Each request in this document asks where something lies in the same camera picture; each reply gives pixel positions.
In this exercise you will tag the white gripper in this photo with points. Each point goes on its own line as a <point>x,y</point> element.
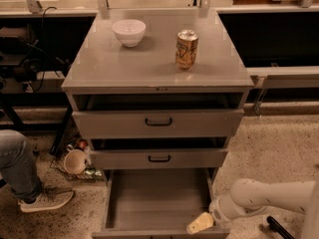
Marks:
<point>219,212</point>

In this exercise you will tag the grey bottom drawer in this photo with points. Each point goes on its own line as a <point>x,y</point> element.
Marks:
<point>157,204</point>

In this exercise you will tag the grey drawer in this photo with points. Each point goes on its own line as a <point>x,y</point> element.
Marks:
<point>158,158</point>
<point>157,124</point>
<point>157,204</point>

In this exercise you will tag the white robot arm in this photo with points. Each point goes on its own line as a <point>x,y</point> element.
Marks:
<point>248,197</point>

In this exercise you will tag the grey middle drawer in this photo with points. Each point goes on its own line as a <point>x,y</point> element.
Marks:
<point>158,158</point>

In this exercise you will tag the grey top drawer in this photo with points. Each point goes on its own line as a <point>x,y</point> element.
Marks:
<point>157,124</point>

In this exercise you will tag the grey drawer cabinet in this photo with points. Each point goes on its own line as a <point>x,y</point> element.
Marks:
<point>108,76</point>

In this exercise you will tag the green crumpled bag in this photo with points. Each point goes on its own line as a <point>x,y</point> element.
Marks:
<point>94,173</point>

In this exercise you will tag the white mug on floor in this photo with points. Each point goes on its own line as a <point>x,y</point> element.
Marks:
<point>75,160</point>

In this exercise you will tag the red apple on floor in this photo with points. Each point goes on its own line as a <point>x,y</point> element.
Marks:
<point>82,144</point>

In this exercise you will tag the grey sneaker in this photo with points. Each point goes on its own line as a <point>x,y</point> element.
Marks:
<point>49,199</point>

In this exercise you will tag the gold soda can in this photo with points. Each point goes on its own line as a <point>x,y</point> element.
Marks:
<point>186,47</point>

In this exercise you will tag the person's leg in jeans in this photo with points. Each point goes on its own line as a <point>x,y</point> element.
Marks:
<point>18,166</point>

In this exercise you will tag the white ceramic bowl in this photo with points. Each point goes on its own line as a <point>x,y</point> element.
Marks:
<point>129,32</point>

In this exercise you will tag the black handle on floor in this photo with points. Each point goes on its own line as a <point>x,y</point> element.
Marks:
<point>275,226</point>

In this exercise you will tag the wire basket on floor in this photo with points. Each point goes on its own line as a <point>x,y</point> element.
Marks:
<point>57,164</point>

